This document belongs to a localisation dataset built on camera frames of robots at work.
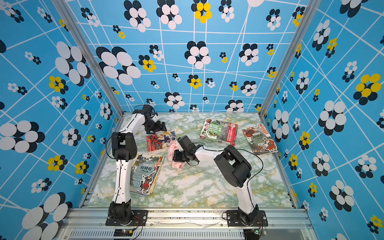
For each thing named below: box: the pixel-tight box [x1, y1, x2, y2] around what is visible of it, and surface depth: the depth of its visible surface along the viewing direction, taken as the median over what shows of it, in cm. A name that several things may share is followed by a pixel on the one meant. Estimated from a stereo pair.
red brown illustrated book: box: [241, 124, 279, 155], surface depth 104 cm
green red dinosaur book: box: [200, 118, 238, 146], surface depth 107 cm
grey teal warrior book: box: [130, 153, 164, 196], surface depth 88 cm
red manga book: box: [146, 131, 176, 152], surface depth 104 cm
